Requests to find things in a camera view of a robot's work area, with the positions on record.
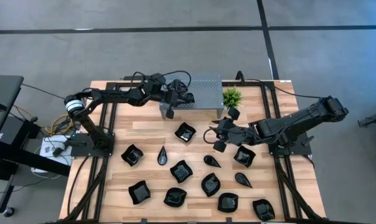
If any grey perforated metal shelf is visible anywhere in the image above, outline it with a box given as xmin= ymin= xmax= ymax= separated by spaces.
xmin=159 ymin=73 xmax=225 ymax=120

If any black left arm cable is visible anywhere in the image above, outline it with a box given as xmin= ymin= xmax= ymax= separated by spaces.
xmin=130 ymin=70 xmax=192 ymax=91

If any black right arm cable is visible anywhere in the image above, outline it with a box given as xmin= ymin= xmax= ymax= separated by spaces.
xmin=235 ymin=70 xmax=326 ymax=100

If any yellow cable bundle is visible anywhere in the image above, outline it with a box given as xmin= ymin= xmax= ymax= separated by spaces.
xmin=13 ymin=105 xmax=74 ymax=135

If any black side desk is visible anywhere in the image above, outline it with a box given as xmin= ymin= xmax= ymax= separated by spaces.
xmin=0 ymin=74 xmax=72 ymax=215

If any green plant in white pot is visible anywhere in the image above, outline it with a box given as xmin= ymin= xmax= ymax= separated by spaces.
xmin=222 ymin=86 xmax=243 ymax=110

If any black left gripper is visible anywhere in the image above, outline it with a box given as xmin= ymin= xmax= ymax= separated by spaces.
xmin=162 ymin=78 xmax=185 ymax=121

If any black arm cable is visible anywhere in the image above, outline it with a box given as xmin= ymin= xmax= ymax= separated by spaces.
xmin=235 ymin=70 xmax=326 ymax=100
xmin=130 ymin=70 xmax=192 ymax=91

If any black square mini plate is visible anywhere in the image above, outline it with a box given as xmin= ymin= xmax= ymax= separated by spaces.
xmin=252 ymin=198 xmax=276 ymax=222
xmin=217 ymin=192 xmax=240 ymax=213
xmin=128 ymin=180 xmax=151 ymax=205
xmin=121 ymin=144 xmax=144 ymax=167
xmin=169 ymin=159 xmax=194 ymax=184
xmin=174 ymin=122 xmax=197 ymax=143
xmin=233 ymin=145 xmax=256 ymax=168

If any white printed box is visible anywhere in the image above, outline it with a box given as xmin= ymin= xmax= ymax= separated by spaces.
xmin=31 ymin=134 xmax=74 ymax=174

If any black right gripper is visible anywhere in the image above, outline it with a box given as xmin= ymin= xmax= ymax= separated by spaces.
xmin=212 ymin=106 xmax=250 ymax=154

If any black teardrop mini plate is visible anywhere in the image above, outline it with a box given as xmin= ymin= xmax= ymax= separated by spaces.
xmin=157 ymin=145 xmax=168 ymax=166
xmin=203 ymin=155 xmax=222 ymax=169
xmin=235 ymin=172 xmax=253 ymax=189

